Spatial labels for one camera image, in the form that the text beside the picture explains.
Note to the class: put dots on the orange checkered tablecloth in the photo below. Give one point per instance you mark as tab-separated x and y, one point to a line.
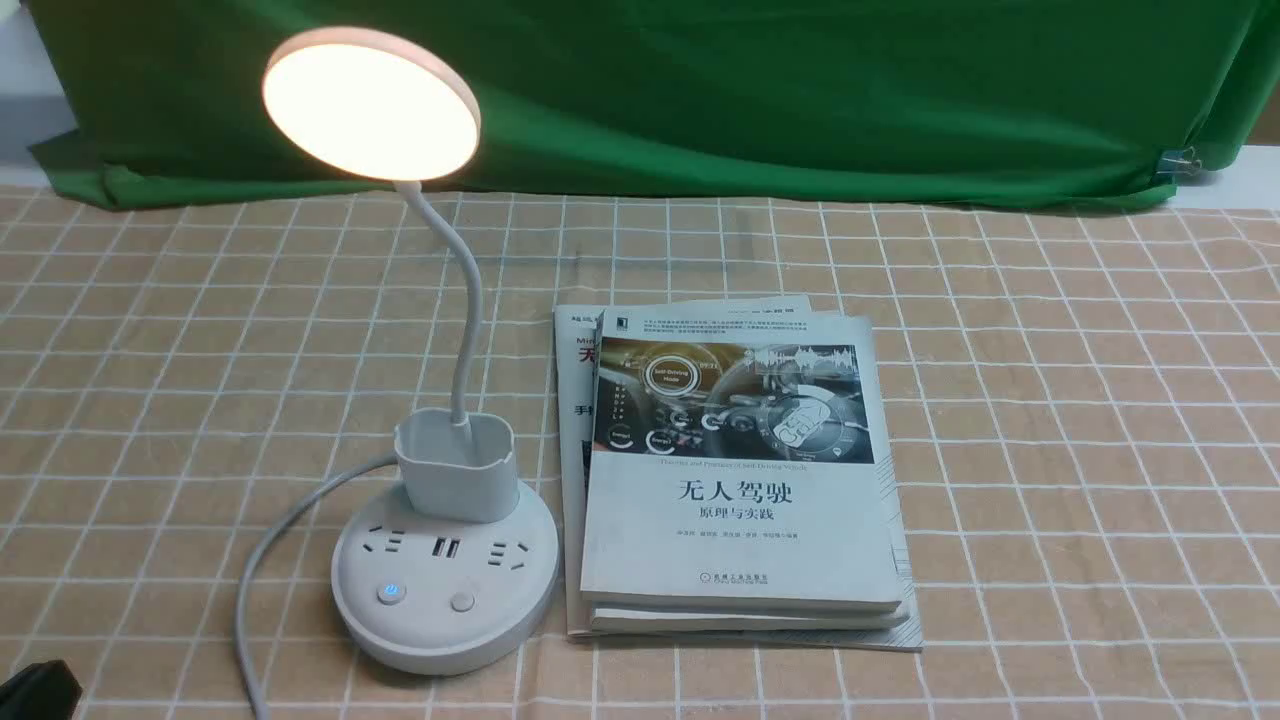
1083	413

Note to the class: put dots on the white desk lamp with base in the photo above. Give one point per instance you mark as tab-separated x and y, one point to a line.
451	568

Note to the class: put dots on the top white self-driving book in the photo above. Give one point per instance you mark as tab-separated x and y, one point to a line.
740	520

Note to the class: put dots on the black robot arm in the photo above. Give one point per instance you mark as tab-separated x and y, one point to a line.
45	690

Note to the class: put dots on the bottom white paperback book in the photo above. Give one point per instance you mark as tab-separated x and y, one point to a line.
574	328

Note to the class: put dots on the middle white book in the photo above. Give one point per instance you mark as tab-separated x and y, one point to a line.
585	345

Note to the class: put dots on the green backdrop cloth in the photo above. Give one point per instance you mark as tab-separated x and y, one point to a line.
1013	104

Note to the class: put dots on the blue binder clip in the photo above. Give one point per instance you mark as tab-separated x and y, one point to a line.
1179	165

